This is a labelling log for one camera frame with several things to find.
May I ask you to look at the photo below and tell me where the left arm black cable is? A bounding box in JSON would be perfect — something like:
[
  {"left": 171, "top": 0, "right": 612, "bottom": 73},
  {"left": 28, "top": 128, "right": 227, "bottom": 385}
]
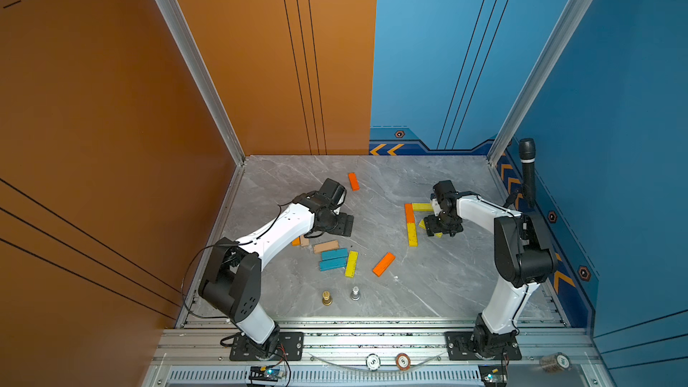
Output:
[{"left": 180, "top": 241, "right": 238, "bottom": 319}]

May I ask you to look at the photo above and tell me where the upper teal block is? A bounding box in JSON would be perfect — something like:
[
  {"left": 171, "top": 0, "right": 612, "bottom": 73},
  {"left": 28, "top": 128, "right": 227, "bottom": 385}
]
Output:
[{"left": 321, "top": 248, "right": 349, "bottom": 262}]

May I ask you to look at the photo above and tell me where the black microphone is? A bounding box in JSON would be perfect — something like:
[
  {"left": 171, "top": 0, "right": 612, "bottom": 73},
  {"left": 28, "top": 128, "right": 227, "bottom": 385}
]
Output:
[{"left": 519, "top": 138, "right": 537, "bottom": 209}]

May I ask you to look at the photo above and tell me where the silver weight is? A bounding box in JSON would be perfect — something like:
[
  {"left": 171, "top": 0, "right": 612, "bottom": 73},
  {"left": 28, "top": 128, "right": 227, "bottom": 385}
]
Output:
[{"left": 350, "top": 287, "right": 361, "bottom": 301}]

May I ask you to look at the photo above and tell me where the copper round dial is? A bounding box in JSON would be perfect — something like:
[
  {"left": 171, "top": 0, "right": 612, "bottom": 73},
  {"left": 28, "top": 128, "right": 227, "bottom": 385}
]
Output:
[{"left": 395, "top": 353, "right": 411, "bottom": 371}]

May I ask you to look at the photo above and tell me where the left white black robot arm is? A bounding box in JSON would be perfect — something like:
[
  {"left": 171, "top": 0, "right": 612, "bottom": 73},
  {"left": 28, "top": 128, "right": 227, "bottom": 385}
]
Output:
[{"left": 197, "top": 178, "right": 354, "bottom": 358}]

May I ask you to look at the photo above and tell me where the yellow block beside teal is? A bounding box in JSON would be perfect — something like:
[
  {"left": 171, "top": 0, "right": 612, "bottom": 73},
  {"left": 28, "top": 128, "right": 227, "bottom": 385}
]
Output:
[{"left": 345, "top": 251, "right": 358, "bottom": 279}]

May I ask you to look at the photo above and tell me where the lower teal block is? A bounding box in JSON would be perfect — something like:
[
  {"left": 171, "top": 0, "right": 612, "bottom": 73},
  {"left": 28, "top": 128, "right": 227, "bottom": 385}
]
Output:
[{"left": 319, "top": 257, "right": 348, "bottom": 272}]

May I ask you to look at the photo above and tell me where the green circuit board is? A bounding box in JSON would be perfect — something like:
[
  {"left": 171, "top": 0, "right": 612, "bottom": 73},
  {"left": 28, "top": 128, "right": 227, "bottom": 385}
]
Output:
[
  {"left": 478, "top": 365, "right": 508, "bottom": 387},
  {"left": 247, "top": 365, "right": 287, "bottom": 386}
]

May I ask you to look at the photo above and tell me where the left green circuit board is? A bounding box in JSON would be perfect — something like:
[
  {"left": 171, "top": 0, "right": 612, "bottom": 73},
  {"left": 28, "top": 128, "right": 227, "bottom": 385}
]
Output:
[{"left": 247, "top": 365, "right": 287, "bottom": 386}]

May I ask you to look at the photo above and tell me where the white round dial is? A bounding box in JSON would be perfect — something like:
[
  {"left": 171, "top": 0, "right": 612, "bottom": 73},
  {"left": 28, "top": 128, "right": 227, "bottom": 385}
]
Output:
[{"left": 365, "top": 353, "right": 381, "bottom": 372}]

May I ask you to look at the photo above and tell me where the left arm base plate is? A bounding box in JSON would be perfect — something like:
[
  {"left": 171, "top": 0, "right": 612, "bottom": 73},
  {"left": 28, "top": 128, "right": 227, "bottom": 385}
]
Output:
[{"left": 229, "top": 331, "right": 305, "bottom": 362}]

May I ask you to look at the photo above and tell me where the brass weight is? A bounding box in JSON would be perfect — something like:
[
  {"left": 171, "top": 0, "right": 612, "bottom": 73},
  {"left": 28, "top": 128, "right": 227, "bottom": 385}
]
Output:
[{"left": 322, "top": 290, "right": 333, "bottom": 306}]

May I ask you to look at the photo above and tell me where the yellow block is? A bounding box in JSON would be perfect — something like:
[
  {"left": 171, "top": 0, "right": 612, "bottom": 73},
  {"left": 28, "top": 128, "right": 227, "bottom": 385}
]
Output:
[
  {"left": 407, "top": 223, "right": 419, "bottom": 247},
  {"left": 419, "top": 219, "right": 443, "bottom": 238},
  {"left": 345, "top": 251, "right": 358, "bottom": 279},
  {"left": 411, "top": 202, "right": 434, "bottom": 212}
]

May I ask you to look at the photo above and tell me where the tape roll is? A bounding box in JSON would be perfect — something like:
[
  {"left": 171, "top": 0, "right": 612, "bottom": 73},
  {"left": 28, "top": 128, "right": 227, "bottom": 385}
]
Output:
[{"left": 539, "top": 352, "right": 572, "bottom": 374}]

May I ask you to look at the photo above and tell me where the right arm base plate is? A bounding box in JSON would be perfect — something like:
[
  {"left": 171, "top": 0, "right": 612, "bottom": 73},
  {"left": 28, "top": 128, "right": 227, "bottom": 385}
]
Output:
[{"left": 444, "top": 331, "right": 522, "bottom": 361}]

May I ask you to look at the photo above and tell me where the right green circuit board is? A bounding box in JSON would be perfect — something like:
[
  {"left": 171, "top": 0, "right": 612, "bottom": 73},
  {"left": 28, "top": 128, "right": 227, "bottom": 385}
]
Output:
[{"left": 478, "top": 365, "right": 508, "bottom": 387}]

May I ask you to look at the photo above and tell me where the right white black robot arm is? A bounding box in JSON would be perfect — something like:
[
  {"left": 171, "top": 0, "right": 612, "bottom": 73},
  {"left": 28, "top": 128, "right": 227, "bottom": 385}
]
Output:
[{"left": 424, "top": 180, "right": 557, "bottom": 359}]

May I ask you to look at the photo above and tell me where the tan wooden block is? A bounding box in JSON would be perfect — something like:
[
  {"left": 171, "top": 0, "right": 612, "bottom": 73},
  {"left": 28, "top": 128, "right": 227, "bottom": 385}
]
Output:
[{"left": 313, "top": 240, "right": 340, "bottom": 254}]

